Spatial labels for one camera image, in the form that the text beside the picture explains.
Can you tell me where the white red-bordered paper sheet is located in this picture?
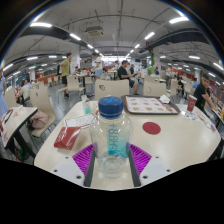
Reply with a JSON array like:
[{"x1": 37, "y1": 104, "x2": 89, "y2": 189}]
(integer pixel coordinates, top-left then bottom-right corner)
[{"x1": 63, "y1": 112, "x2": 98, "y2": 130}]

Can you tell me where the flat round red coaster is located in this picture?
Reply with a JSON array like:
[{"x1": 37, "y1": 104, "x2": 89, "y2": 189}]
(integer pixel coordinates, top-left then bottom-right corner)
[{"x1": 142, "y1": 121, "x2": 162, "y2": 136}]

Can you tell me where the person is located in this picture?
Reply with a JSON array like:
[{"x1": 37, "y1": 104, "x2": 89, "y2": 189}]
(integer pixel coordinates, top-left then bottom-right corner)
[
  {"x1": 59, "y1": 52, "x2": 73, "y2": 98},
  {"x1": 193, "y1": 73, "x2": 218, "y2": 114},
  {"x1": 117, "y1": 59, "x2": 140, "y2": 96},
  {"x1": 91, "y1": 52, "x2": 104, "y2": 80}
]

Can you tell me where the dark food tray with liner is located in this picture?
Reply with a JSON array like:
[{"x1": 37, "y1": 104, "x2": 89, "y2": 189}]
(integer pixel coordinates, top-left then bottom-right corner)
[{"x1": 120, "y1": 94, "x2": 181, "y2": 116}]

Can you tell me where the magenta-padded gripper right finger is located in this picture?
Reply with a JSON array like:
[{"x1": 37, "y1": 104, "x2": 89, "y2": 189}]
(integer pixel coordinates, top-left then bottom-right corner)
[{"x1": 127, "y1": 143, "x2": 173, "y2": 188}]

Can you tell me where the pink bag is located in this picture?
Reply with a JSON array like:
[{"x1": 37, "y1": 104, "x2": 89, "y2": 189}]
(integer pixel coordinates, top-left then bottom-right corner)
[{"x1": 28, "y1": 110, "x2": 50, "y2": 130}]

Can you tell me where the cream chair with round hole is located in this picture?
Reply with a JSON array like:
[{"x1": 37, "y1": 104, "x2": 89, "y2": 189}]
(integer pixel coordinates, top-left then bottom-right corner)
[
  {"x1": 142, "y1": 81, "x2": 167, "y2": 98},
  {"x1": 94, "y1": 78, "x2": 131, "y2": 101}
]

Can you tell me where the cream chair holding bag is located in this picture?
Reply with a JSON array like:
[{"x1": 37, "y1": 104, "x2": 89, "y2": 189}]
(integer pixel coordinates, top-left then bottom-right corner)
[{"x1": 29, "y1": 86, "x2": 57, "y2": 138}]

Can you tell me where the red paper cup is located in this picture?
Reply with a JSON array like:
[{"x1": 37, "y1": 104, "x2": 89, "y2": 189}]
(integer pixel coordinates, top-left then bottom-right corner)
[{"x1": 186, "y1": 94, "x2": 198, "y2": 113}]

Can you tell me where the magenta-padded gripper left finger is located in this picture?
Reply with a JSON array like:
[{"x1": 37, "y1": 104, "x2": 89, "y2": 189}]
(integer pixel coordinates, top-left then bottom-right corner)
[{"x1": 51, "y1": 143, "x2": 98, "y2": 188}]

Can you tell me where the small teal-labelled clear bottle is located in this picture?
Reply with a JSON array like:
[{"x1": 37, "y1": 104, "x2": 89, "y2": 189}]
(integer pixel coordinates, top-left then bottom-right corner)
[{"x1": 81, "y1": 94, "x2": 92, "y2": 115}]

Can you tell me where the cream side table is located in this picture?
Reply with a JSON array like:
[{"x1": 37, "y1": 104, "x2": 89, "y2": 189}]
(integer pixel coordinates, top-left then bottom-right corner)
[{"x1": 0, "y1": 105, "x2": 39, "y2": 158}]

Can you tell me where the group of ceiling lights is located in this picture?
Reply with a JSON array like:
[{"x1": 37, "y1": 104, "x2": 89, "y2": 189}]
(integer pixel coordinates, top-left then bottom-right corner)
[{"x1": 0, "y1": 14, "x2": 224, "y2": 88}]

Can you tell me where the crumpled white napkin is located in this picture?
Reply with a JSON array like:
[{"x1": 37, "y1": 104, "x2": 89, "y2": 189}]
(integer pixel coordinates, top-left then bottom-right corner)
[{"x1": 158, "y1": 94, "x2": 171, "y2": 104}]

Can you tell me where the ceiling air conditioner unit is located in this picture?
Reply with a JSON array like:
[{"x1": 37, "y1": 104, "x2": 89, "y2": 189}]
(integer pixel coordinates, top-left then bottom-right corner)
[{"x1": 84, "y1": 25, "x2": 105, "y2": 38}]

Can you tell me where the clear blue-capped water bottle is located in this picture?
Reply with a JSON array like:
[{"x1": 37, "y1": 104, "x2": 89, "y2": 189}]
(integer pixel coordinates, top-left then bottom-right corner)
[{"x1": 89, "y1": 96, "x2": 135, "y2": 180}]

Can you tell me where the colourful printed flyer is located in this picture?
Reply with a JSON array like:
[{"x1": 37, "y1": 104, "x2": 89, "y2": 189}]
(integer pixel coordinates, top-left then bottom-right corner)
[{"x1": 180, "y1": 109, "x2": 208, "y2": 123}]

